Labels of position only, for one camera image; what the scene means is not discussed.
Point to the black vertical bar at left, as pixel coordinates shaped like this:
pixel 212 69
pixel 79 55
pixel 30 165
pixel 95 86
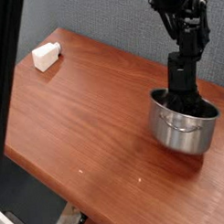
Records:
pixel 10 20

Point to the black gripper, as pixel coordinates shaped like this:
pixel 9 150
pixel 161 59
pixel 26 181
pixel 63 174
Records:
pixel 183 95

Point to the white plastic bottle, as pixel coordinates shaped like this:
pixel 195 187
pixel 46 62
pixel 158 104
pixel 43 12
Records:
pixel 46 55

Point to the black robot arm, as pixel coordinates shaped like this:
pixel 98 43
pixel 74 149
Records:
pixel 186 22

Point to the shiny metal pot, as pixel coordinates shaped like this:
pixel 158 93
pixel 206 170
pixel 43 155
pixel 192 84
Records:
pixel 189 135

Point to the table leg frame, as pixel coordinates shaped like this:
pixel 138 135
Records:
pixel 71 215

